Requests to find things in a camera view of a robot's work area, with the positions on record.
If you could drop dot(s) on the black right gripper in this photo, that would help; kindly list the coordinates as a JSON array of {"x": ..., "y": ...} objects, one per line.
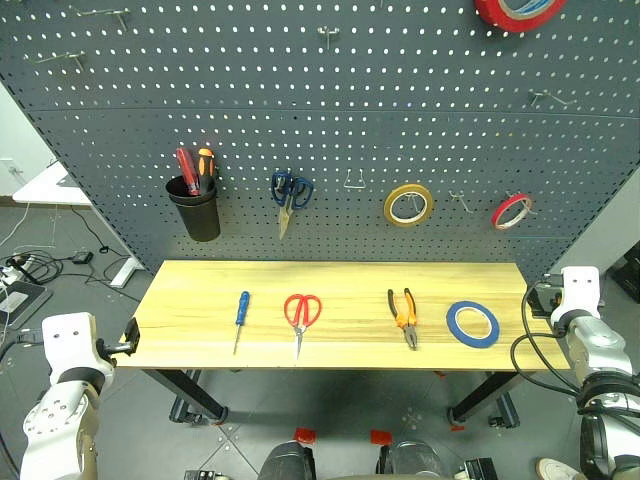
[{"x": 551, "y": 301}]

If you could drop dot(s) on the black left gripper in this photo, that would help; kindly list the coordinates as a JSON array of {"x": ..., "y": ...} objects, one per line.
[{"x": 111, "y": 347}]

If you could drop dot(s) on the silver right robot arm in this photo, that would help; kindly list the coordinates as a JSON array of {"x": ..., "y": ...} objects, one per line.
[{"x": 602, "y": 360}]

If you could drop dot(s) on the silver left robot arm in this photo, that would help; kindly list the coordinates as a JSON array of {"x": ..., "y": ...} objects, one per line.
[{"x": 55, "y": 420}]

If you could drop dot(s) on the dark grey metal pegboard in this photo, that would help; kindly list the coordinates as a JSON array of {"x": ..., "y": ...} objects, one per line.
[{"x": 320, "y": 100}]

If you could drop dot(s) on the black table leg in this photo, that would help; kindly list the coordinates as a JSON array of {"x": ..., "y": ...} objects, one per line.
[
  {"x": 482, "y": 400},
  {"x": 190, "y": 392}
]

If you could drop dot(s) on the blue tape roll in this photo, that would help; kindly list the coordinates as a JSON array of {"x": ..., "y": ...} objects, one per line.
[{"x": 457, "y": 332}]

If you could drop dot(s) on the small red tape roll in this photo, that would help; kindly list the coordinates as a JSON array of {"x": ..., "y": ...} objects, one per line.
[{"x": 501, "y": 216}]

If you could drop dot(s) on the black power adapter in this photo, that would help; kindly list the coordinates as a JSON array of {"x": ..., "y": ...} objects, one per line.
[{"x": 82, "y": 258}]

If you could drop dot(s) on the black box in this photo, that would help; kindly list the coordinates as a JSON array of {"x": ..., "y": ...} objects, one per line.
[{"x": 627, "y": 272}]

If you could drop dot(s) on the grey laptop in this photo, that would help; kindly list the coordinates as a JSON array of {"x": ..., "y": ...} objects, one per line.
[{"x": 17, "y": 300}]

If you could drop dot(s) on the metal pegboard hook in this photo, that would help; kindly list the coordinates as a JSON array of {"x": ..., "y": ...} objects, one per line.
[
  {"x": 328, "y": 33},
  {"x": 550, "y": 96},
  {"x": 107, "y": 14},
  {"x": 462, "y": 200},
  {"x": 60, "y": 58}
]

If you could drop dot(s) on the orange black pliers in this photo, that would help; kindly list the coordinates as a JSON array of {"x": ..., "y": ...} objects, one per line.
[{"x": 407, "y": 322}]

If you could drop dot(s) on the white power strip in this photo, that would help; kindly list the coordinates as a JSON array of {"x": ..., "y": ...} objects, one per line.
[{"x": 9, "y": 273}]

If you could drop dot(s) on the black plastic cup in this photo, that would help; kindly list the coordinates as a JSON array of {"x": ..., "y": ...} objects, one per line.
[{"x": 196, "y": 212}]

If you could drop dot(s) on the white desk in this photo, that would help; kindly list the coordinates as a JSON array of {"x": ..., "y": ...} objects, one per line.
[{"x": 55, "y": 190}]

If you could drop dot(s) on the yellow tape roll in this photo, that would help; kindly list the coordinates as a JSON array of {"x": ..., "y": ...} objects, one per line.
[{"x": 390, "y": 210}]

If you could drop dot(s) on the red floor marker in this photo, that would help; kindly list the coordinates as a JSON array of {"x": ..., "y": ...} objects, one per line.
[
  {"x": 380, "y": 437},
  {"x": 305, "y": 435}
]

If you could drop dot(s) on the dark rounded shape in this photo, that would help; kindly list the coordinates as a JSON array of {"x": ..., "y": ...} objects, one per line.
[
  {"x": 412, "y": 460},
  {"x": 287, "y": 462}
]

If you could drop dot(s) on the large red tape roll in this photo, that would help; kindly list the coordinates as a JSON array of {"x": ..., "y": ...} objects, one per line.
[{"x": 492, "y": 12}]

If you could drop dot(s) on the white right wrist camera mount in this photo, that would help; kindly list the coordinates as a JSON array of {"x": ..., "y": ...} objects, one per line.
[{"x": 580, "y": 290}]

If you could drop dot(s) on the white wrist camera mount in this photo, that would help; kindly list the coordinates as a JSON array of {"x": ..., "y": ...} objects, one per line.
[
  {"x": 70, "y": 340},
  {"x": 580, "y": 290}
]

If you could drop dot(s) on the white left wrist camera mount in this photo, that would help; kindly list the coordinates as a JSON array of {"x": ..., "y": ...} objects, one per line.
[{"x": 70, "y": 340}]

